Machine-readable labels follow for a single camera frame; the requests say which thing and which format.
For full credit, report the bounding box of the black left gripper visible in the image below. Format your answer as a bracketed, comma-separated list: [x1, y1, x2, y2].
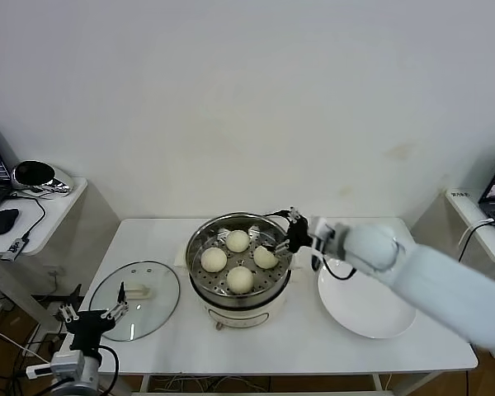
[54, 280, 130, 352]

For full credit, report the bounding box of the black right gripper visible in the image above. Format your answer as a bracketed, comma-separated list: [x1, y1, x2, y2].
[263, 204, 315, 256]

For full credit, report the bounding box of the white steamed baozi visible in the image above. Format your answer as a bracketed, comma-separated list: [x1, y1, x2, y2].
[225, 229, 251, 253]
[226, 266, 255, 295]
[253, 246, 280, 270]
[200, 247, 229, 274]

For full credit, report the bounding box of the glass pot lid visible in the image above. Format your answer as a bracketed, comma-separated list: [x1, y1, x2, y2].
[89, 259, 182, 342]

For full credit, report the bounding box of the stainless steel steamer basket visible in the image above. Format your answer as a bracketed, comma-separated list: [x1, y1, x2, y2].
[187, 212, 296, 310]

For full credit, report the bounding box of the stainless steel steamer pot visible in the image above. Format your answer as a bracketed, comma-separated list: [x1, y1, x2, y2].
[175, 243, 306, 331]

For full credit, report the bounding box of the grey usb hub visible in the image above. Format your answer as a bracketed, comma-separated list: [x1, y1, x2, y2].
[0, 238, 29, 262]

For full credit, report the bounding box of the white side table with mouse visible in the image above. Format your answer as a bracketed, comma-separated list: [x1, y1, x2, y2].
[0, 176, 124, 343]

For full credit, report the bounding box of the white round plate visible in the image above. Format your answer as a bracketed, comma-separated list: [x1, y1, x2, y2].
[318, 252, 417, 340]

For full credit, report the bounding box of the black computer mouse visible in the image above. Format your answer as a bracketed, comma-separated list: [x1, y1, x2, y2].
[0, 208, 21, 236]

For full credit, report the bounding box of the white side table with label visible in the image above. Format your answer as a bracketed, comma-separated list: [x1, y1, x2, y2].
[410, 190, 495, 360]

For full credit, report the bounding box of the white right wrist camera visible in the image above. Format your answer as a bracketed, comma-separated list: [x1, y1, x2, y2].
[308, 214, 336, 249]

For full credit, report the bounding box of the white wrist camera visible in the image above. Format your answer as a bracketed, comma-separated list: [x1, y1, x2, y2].
[308, 214, 336, 249]
[26, 350, 86, 380]

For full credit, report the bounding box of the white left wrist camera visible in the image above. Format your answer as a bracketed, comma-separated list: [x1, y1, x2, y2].
[26, 350, 86, 380]

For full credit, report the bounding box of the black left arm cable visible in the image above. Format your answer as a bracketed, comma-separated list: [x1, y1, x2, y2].
[97, 345, 120, 391]

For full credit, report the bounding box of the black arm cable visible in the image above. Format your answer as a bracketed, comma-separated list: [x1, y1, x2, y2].
[97, 345, 120, 391]
[311, 237, 358, 281]

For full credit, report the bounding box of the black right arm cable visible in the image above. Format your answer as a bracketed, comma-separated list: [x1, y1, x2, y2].
[311, 237, 358, 281]

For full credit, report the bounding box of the white floor cable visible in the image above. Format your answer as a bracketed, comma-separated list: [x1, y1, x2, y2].
[0, 321, 58, 366]

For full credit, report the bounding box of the black usb hub cable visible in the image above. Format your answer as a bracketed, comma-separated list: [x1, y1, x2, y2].
[7, 193, 47, 243]

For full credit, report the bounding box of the white laptop cable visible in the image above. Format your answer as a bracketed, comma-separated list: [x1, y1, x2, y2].
[457, 220, 495, 263]

